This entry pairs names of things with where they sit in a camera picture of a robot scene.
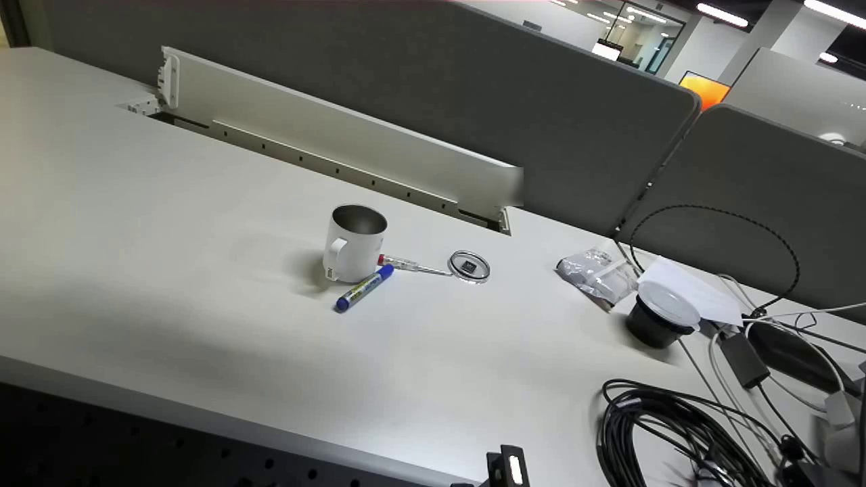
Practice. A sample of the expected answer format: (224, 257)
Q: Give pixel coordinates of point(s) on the blue capped marker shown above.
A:
(364, 287)

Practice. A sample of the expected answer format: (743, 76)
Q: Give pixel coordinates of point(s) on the white metal mug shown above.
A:
(353, 244)

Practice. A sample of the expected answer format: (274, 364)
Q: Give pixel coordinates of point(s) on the grey desk divider panel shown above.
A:
(582, 131)

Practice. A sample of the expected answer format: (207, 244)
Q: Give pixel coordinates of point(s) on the small black clamp device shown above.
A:
(507, 469)

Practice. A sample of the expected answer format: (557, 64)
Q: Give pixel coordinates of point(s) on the black white round device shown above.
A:
(660, 314)

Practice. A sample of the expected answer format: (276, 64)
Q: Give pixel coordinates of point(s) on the orange monitor screen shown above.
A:
(707, 91)

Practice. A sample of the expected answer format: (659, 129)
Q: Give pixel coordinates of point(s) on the black power adapter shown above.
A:
(743, 358)

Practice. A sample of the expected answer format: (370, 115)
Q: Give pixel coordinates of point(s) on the black oval pad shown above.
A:
(791, 356)

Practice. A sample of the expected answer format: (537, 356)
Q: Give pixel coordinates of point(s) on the black perforated desk front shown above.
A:
(51, 441)

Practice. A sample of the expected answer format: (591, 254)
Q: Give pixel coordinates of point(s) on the white cable tray flap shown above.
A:
(331, 139)

